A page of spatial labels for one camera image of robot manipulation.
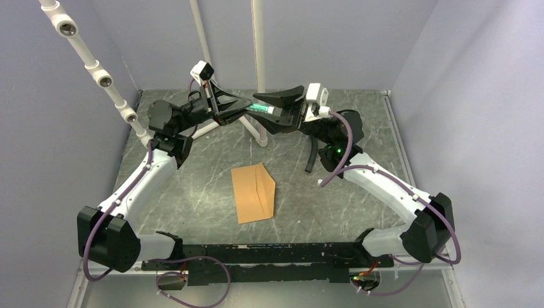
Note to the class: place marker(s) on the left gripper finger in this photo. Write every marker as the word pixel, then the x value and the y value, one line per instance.
pixel 231 111
pixel 220 96

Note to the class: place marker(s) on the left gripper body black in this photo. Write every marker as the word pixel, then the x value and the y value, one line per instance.
pixel 206 107

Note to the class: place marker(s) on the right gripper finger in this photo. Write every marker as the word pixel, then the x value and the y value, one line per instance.
pixel 275 124
pixel 287 100

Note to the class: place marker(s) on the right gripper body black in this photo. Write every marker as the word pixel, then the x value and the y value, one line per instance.
pixel 316 127

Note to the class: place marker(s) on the green white glue stick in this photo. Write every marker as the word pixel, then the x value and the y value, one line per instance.
pixel 261 108

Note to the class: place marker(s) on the brown paper envelope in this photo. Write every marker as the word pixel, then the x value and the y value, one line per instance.
pixel 254 193

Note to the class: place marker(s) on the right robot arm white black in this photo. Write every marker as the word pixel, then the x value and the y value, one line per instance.
pixel 428 231

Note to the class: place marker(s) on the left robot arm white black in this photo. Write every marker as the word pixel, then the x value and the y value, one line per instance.
pixel 106 239

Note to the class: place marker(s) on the black foam tube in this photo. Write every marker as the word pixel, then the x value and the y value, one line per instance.
pixel 313 155

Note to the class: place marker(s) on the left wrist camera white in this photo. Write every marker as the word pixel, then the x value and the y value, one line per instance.
pixel 202 72

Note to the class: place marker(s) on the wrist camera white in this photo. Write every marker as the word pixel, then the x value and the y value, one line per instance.
pixel 202 72
pixel 316 99

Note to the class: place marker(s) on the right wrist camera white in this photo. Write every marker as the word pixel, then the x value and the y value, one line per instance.
pixel 316 99

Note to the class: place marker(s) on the aluminium frame rail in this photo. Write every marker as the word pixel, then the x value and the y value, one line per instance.
pixel 398 136

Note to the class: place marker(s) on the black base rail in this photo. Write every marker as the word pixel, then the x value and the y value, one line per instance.
pixel 334 262

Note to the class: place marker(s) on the white PVC pipe frame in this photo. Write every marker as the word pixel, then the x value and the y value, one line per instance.
pixel 152 63

